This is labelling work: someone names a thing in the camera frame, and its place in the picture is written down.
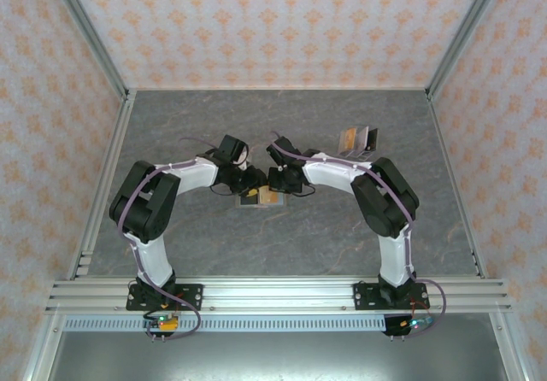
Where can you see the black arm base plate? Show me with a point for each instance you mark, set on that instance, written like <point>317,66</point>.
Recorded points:
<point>192,295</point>
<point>363,295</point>

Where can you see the thin aluminium edge strip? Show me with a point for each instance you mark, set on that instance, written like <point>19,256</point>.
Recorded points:
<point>278,87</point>

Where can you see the long aluminium profile rail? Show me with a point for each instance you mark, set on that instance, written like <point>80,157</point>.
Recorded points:
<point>278,295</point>

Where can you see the yellow card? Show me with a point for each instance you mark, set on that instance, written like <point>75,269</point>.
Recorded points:
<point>253,193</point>

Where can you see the aluminium frame post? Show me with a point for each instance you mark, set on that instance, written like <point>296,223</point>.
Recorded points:
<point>462,35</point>
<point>92,35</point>

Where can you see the white card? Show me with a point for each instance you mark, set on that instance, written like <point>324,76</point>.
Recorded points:
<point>362,138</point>

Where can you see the circuit board with green light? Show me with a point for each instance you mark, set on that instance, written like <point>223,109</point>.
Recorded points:
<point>416,323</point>

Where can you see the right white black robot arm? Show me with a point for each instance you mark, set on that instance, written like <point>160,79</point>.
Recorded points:
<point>329,174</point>

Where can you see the grey metal sheet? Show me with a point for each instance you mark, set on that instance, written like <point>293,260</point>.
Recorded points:
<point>278,355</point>

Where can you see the black card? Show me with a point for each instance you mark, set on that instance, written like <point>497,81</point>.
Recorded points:
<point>248,201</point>
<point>373,139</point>

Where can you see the orange card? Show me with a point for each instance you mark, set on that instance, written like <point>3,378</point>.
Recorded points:
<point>348,138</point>
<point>266,197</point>

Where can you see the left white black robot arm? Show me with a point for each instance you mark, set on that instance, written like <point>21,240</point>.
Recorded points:
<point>192,178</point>

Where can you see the beige folding card holder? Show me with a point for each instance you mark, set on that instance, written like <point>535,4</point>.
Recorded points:
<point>281,202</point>

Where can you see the clear acrylic card stand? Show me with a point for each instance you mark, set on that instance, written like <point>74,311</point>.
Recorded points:
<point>352,154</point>

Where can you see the aluminium frame leg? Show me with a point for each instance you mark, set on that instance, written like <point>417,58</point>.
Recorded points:
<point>42,351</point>
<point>508,351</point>

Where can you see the circuit board with yellow connector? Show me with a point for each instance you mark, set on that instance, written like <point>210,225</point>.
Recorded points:
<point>168,323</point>

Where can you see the aluminium side rail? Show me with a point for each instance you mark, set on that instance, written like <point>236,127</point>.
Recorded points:
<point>111,161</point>
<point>450,163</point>

